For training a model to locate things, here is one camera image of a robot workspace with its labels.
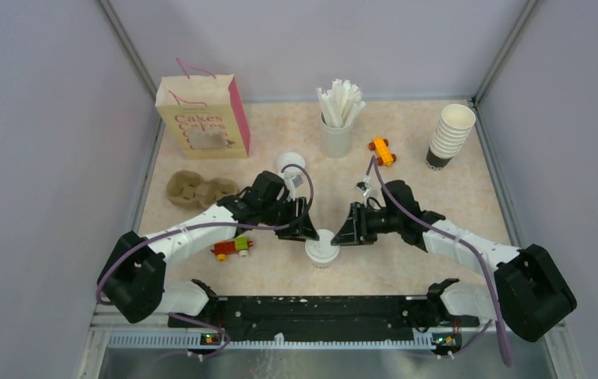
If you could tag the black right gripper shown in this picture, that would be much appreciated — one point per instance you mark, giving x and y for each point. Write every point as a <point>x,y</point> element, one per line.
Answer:
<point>355,230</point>

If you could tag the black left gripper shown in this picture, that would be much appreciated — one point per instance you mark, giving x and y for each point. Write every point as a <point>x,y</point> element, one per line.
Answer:
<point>301,228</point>

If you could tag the white plastic cup lid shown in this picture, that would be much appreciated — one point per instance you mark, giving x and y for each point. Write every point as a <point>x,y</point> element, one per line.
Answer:
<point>322,248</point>

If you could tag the brown pulp cup carrier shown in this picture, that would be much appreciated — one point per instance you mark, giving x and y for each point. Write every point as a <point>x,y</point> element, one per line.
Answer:
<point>189,190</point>

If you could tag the paper cakes gift bag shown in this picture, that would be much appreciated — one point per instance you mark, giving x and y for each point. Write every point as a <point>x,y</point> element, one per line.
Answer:
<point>204,112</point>

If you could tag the white paper cup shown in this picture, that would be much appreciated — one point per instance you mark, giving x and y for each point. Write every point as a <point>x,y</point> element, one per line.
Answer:
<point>322,263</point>

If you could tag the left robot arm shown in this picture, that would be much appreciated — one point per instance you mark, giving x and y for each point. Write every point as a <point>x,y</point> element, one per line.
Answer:
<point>133,280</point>

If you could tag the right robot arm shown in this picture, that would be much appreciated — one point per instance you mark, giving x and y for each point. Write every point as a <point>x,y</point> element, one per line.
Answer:
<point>524,288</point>

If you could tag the stack of white lids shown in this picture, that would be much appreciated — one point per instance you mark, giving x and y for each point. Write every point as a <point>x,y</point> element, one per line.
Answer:
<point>290,163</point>

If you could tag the orange toy car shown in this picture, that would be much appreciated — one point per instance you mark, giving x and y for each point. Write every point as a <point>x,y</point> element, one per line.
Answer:
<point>384,157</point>

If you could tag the red green toy car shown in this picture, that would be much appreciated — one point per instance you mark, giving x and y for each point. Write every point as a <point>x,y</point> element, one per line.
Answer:
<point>238,246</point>

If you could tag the white straw holder cup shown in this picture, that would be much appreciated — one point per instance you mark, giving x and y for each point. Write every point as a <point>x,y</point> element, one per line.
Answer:
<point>335,143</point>

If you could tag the stack of paper cups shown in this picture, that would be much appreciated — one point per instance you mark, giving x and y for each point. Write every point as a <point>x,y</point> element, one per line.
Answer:
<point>454,125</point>

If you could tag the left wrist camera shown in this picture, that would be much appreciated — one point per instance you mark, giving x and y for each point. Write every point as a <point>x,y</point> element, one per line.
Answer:
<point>292,181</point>

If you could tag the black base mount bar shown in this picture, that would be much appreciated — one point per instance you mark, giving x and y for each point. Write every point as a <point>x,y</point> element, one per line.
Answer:
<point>329,318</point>

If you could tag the aluminium frame rail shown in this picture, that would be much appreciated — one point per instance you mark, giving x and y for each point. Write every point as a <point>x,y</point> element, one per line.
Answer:
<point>502,191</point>

